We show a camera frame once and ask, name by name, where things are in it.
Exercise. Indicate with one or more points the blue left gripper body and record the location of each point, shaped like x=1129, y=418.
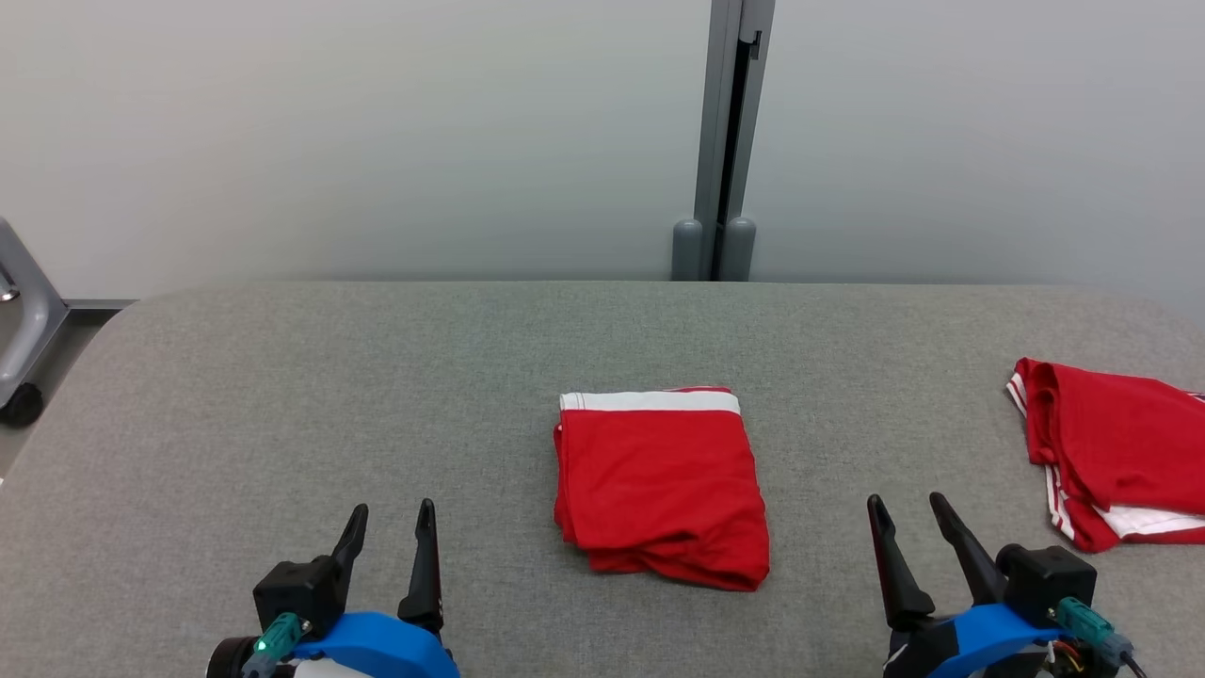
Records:
x=377, y=650

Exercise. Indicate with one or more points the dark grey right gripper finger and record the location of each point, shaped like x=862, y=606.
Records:
x=970, y=551
x=899, y=579

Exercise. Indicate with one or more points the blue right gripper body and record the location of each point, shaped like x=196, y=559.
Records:
x=988, y=640

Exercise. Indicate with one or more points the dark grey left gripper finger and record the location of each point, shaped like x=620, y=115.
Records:
x=353, y=546
x=425, y=574

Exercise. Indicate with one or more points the large red white-trimmed shirt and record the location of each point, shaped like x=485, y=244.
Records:
x=1120, y=443

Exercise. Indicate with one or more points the red Bulls 23 jersey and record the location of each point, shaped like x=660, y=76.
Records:
x=659, y=480

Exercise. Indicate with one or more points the grey metal leg with caster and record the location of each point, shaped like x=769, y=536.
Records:
x=33, y=320

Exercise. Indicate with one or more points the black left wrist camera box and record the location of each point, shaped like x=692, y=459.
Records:
x=301, y=589

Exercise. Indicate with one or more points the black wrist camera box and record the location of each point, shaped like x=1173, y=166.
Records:
x=1050, y=579
x=301, y=589

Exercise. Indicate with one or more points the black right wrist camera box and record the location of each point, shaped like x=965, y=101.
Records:
x=1050, y=579

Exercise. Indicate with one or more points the grey partition post with feet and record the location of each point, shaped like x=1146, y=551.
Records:
x=720, y=122

